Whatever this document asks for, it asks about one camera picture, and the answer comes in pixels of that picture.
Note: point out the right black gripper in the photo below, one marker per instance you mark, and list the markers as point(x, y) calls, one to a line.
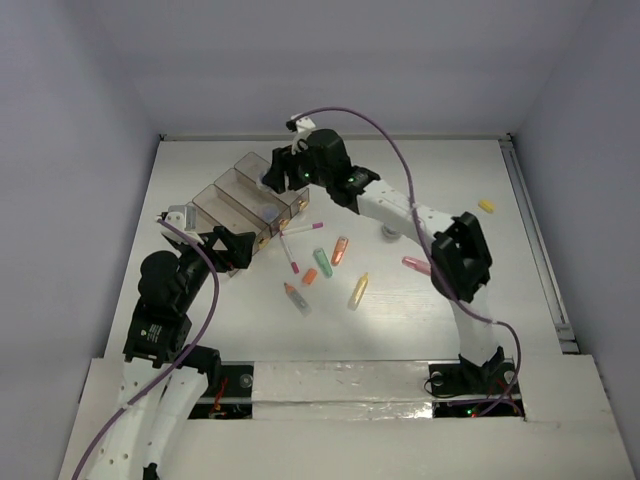
point(285, 162)

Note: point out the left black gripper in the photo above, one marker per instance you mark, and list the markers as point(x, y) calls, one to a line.
point(214, 246)

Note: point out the green highlighter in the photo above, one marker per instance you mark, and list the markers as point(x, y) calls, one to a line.
point(323, 262)

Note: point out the orange highlighter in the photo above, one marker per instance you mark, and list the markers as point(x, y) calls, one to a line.
point(339, 250)

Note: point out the yellow highlighter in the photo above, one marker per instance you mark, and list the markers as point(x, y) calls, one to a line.
point(358, 292)

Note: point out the clear tape roll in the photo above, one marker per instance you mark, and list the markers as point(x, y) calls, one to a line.
point(389, 233)

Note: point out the pink highlighter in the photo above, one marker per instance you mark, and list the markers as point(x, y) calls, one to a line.
point(417, 265)

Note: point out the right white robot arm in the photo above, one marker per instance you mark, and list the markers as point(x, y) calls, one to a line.
point(455, 246)

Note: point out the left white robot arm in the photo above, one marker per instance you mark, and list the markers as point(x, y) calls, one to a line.
point(165, 379)

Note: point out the clear brown compartment organizer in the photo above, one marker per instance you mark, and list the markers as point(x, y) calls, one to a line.
point(233, 201)

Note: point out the white red-capped pen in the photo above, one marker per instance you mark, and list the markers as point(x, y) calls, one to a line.
point(289, 255)

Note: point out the white pink-capped pen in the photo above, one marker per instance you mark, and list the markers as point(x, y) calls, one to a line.
point(301, 229)

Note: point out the small orange eraser cap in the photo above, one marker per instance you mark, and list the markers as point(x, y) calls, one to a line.
point(309, 277)

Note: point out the grey orange-tipped marker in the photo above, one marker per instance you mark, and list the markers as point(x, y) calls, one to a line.
point(297, 299)

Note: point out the silver taped front board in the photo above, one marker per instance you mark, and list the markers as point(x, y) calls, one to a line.
point(341, 391)

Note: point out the yellow eraser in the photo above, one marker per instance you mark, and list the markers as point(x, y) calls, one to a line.
point(486, 206)

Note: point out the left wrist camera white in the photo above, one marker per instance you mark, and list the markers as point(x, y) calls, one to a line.
point(181, 217)

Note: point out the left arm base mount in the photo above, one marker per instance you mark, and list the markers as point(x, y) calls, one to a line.
point(231, 399)

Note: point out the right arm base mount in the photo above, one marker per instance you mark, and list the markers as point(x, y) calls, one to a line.
point(457, 397)

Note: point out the aluminium rail right edge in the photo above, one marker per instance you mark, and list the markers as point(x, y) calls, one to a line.
point(564, 330)

